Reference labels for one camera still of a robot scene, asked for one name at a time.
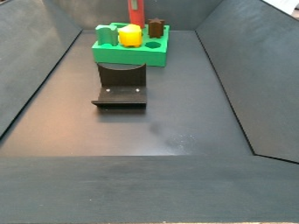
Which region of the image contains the green shape sorter block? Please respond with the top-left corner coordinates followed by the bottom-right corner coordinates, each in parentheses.
top-left (90, 23), bottom-right (169, 67)

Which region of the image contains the brown star peg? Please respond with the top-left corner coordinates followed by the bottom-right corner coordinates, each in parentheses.
top-left (148, 17), bottom-right (164, 38)

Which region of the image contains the red oval cylinder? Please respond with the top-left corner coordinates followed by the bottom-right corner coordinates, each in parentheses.
top-left (126, 0), bottom-right (145, 28)

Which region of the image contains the yellow pentagon peg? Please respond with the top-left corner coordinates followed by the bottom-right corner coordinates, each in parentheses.
top-left (118, 24), bottom-right (142, 47)

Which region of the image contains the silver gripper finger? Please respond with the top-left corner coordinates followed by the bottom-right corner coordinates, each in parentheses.
top-left (130, 0), bottom-right (137, 11)

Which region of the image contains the green notched peg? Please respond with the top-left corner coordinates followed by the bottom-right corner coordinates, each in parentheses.
top-left (96, 24), bottom-right (117, 46)

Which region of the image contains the black cradle fixture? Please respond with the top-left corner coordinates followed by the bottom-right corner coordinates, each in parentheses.
top-left (90, 64), bottom-right (146, 107)

